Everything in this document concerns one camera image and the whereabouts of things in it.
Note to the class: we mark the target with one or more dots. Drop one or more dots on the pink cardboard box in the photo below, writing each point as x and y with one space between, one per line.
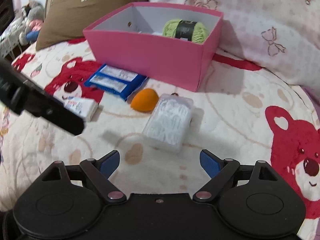
130 38

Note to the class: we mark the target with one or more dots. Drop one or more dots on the red bear blanket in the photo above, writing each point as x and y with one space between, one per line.
238 111

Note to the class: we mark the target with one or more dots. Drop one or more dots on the green yarn ball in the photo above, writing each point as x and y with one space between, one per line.
185 30

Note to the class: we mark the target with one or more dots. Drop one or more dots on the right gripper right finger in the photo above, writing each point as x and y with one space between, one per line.
221 173

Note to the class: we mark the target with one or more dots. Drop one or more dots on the brown pillow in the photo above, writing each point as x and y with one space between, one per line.
66 19

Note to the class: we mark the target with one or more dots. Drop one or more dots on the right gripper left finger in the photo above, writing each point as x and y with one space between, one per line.
97 174

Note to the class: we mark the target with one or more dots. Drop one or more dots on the clear floss pick box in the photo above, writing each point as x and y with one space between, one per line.
169 123

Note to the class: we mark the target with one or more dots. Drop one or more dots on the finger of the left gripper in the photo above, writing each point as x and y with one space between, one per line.
41 104

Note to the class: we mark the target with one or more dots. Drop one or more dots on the white tissue pack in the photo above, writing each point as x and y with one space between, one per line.
82 107

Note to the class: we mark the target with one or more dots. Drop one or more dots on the pink checkered pillow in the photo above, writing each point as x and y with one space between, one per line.
280 35

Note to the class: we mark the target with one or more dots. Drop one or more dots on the orange makeup sponge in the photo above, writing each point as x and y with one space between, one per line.
145 100

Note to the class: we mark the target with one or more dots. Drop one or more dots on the grey plush toy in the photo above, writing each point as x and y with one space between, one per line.
34 12

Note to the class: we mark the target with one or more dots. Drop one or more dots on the blue wet wipes pack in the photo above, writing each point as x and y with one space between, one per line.
119 82

